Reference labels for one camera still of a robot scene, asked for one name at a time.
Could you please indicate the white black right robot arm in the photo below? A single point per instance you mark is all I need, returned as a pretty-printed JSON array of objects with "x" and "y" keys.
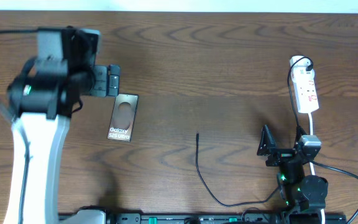
[{"x": 304, "y": 194}]

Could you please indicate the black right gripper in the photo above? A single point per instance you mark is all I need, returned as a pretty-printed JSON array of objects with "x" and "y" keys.
[{"x": 280, "y": 155}]

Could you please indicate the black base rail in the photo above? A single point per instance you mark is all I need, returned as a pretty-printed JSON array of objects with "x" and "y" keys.
[{"x": 99, "y": 216}]

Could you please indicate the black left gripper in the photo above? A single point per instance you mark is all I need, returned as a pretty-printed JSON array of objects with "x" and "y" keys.
[{"x": 105, "y": 84}]

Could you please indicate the white power strip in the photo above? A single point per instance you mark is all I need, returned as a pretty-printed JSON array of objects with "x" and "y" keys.
[{"x": 305, "y": 90}]

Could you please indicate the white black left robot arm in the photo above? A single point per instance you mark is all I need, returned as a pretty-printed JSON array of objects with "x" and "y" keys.
[{"x": 42, "y": 99}]

